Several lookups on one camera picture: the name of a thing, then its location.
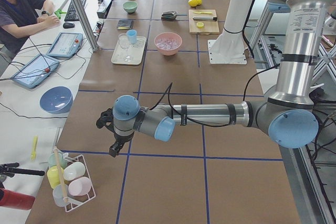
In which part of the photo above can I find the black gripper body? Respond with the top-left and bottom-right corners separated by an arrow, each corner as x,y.
114,131 -> 134,144

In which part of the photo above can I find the pink bowl of ice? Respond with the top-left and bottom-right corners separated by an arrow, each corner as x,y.
154,32 -> 183,56

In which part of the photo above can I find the metal ice scoop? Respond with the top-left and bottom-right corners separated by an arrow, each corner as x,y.
161,11 -> 188,21

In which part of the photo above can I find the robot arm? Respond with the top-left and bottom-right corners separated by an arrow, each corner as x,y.
96,0 -> 335,156

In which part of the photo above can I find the white cup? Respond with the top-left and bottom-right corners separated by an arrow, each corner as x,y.
63,162 -> 86,181

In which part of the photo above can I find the pink cup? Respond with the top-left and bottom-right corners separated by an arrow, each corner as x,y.
68,177 -> 92,196

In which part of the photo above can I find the green cup in rack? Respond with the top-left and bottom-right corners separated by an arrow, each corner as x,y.
48,153 -> 67,169

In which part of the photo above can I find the yellow cup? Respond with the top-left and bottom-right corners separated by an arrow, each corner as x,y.
47,165 -> 60,189

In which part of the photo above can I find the clear cup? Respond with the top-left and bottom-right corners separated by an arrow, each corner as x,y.
52,184 -> 69,207

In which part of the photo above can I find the light blue cup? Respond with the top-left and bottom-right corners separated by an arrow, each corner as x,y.
127,29 -> 137,44

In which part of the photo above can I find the blue bowl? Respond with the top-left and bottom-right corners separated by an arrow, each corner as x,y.
39,86 -> 73,114

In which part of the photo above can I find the yellow plastic fork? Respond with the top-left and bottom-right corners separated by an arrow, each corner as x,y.
30,136 -> 38,161

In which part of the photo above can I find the cream serving tray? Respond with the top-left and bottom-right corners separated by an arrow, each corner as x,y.
111,36 -> 147,65

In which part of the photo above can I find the clear wine glass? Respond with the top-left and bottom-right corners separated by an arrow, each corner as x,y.
118,34 -> 132,62

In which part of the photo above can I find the near teach pendant tablet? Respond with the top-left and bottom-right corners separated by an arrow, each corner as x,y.
11,54 -> 59,89

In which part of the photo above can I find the teach pendant tablet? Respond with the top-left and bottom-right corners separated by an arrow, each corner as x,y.
11,54 -> 59,89
46,32 -> 83,59

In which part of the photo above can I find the far teach pendant tablet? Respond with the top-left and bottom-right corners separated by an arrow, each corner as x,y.
46,32 -> 83,59

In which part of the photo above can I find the dark folded cloth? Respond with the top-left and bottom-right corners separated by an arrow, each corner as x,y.
117,19 -> 133,30

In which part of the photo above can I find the red bottle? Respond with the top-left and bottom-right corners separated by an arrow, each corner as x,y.
1,188 -> 35,210

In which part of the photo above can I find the black computer mouse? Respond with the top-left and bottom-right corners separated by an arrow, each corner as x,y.
62,22 -> 75,29

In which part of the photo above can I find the black keyboard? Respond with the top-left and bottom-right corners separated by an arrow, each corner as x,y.
64,0 -> 88,22

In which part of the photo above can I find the green bowl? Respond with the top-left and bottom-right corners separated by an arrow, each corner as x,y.
123,1 -> 138,14

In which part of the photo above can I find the wooden cutting board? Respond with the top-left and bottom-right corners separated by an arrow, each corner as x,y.
188,9 -> 219,34

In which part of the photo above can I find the lemon half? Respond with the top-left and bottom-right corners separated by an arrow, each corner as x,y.
196,22 -> 204,28

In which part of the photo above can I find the green plastic tool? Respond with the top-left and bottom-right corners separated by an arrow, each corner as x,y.
54,9 -> 67,19

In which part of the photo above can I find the silver black knife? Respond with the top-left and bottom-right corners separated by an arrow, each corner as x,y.
192,16 -> 217,22

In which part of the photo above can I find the yellow plastic knife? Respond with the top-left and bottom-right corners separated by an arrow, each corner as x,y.
193,11 -> 213,15

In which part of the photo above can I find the whole yellow lemon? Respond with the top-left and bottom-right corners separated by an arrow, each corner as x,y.
188,0 -> 202,7

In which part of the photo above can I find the seated person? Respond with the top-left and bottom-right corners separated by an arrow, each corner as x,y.
1,0 -> 59,55

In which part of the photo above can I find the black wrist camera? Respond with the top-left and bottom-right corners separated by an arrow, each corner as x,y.
96,108 -> 114,132

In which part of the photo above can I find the wooden rack handle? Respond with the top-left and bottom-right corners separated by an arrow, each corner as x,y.
54,147 -> 68,204

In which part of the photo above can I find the white wire cup rack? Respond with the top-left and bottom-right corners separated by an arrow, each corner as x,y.
47,148 -> 96,212

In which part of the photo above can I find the black tripod handle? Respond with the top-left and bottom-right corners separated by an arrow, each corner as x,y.
1,162 -> 45,178

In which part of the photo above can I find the aluminium frame post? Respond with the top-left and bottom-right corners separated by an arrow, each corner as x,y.
71,0 -> 99,52

